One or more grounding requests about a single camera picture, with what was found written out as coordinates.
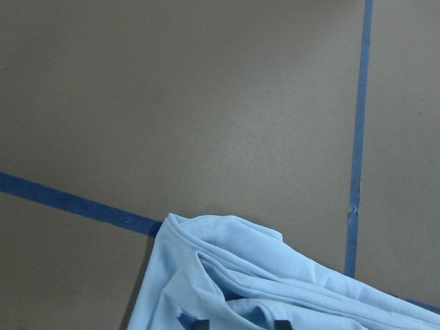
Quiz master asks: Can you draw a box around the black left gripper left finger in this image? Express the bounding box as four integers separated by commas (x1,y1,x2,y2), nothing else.
193,320,209,330

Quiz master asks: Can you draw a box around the light blue t-shirt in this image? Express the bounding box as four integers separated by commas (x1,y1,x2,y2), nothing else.
128,214,439,329

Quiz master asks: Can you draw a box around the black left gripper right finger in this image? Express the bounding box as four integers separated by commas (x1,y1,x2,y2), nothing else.
274,320,290,330

